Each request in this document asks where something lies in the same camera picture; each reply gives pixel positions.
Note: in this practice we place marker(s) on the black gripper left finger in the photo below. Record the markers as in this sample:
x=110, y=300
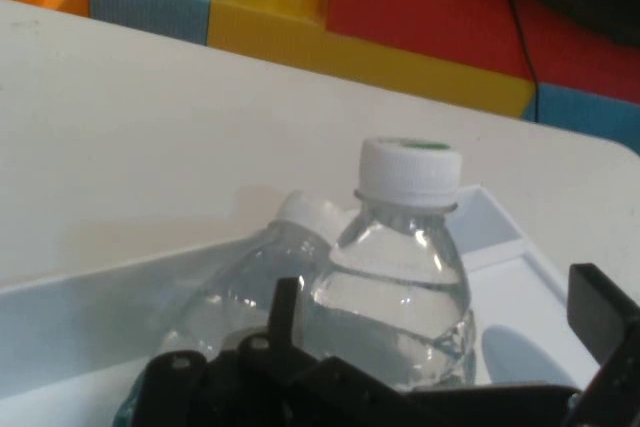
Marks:
x=240, y=387

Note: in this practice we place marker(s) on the white and blue cardboard box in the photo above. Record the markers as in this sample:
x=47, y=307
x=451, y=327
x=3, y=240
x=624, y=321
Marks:
x=75, y=322

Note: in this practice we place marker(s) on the water bottle green label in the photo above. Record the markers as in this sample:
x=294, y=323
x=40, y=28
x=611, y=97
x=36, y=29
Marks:
x=240, y=277
x=400, y=287

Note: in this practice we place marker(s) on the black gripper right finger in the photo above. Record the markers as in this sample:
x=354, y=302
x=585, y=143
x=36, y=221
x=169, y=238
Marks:
x=610, y=327

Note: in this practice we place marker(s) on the yellow giant toy brick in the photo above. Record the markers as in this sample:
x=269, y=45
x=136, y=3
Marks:
x=310, y=42

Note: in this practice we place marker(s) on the red giant toy brick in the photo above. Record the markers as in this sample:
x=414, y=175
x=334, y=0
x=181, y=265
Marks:
x=425, y=2

